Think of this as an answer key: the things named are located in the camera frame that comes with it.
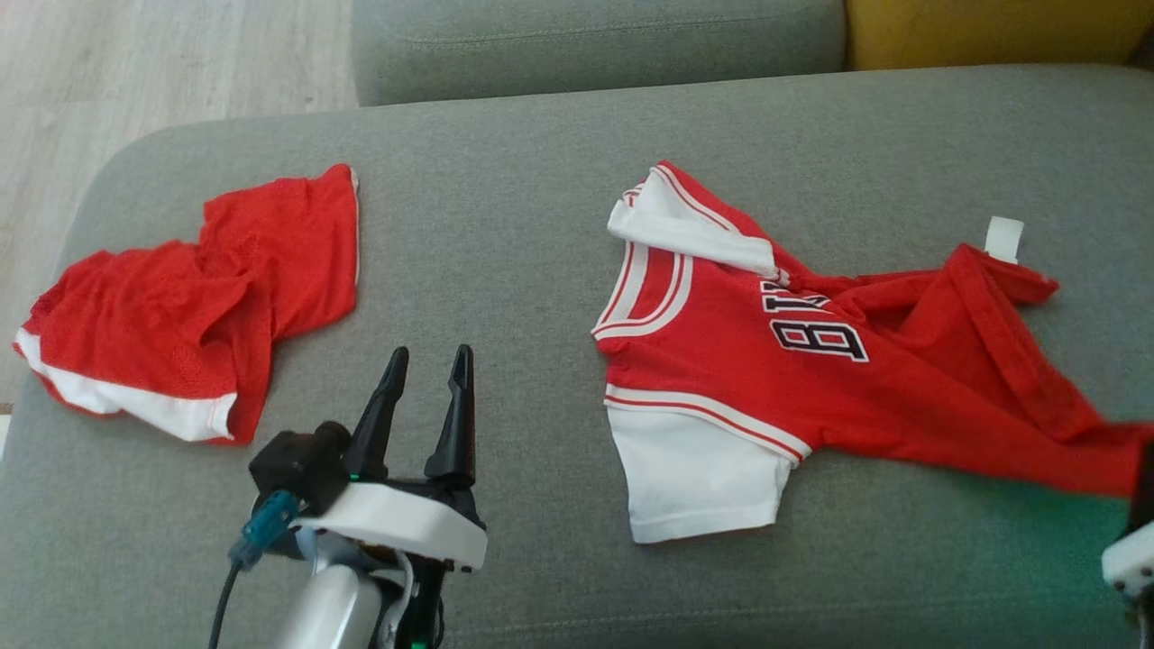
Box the grey fabric sofa seat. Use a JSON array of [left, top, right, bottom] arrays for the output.
[[0, 63, 1154, 649]]

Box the red mesh shorts white trim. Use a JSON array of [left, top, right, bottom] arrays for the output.
[[13, 163, 361, 446]]

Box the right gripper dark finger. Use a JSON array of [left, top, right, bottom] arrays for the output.
[[1131, 442, 1154, 533]]

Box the grey sofa back cushion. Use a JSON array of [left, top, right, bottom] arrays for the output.
[[352, 0, 849, 107]]

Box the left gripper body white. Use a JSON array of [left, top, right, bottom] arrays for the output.
[[288, 476, 489, 573]]

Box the red white basketball jersey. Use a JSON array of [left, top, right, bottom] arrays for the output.
[[591, 160, 1154, 546]]

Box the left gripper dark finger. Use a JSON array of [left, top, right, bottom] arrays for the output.
[[424, 344, 476, 489], [343, 347, 409, 481]]

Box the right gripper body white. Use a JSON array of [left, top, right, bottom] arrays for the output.
[[1102, 523, 1154, 592]]

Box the mustard yellow cushion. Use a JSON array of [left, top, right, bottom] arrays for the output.
[[846, 0, 1154, 72]]

